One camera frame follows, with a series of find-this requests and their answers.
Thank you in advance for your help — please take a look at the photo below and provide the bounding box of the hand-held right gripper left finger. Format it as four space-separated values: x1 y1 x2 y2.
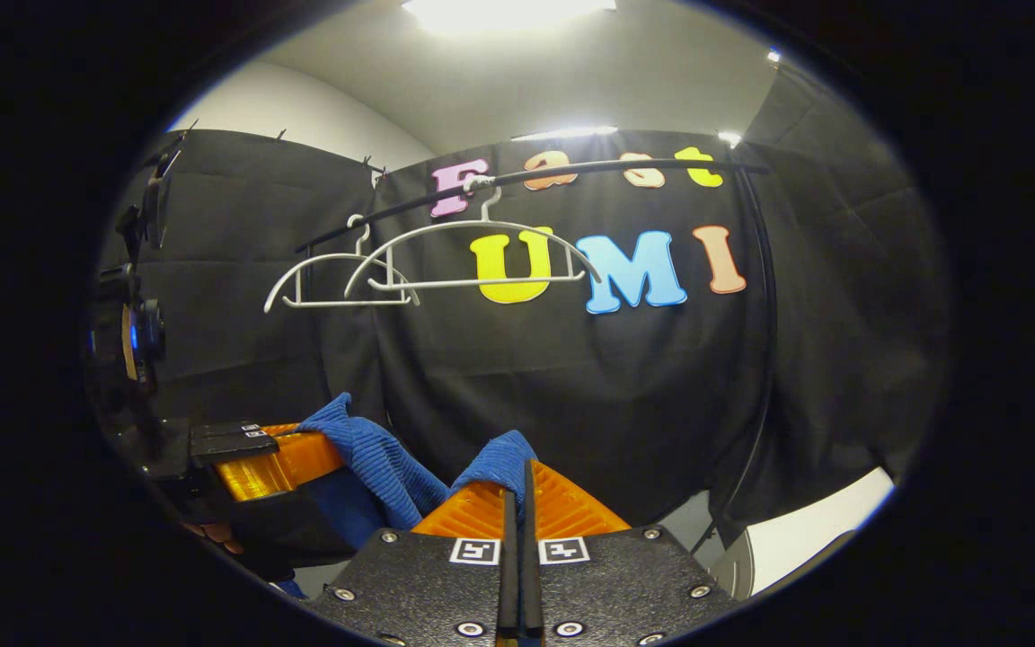
305 480 519 647

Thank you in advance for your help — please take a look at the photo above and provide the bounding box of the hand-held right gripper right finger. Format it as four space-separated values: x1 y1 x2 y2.
520 459 739 647

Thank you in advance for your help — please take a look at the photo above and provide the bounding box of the blue corduroy jacket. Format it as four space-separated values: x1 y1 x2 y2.
270 391 539 600

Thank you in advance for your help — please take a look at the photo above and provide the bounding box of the white clothes hanger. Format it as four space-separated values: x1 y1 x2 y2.
263 213 420 315
343 174 603 298

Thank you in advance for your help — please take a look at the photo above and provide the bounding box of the black metal clothes rack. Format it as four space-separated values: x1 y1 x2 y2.
294 158 781 554

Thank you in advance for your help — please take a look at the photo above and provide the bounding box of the white flat panel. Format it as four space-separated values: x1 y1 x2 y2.
711 466 897 601

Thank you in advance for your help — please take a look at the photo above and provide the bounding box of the black backdrop cloth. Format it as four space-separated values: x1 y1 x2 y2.
95 129 954 558

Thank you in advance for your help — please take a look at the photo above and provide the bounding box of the large ceiling light panel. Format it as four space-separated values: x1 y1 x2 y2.
402 0 618 36

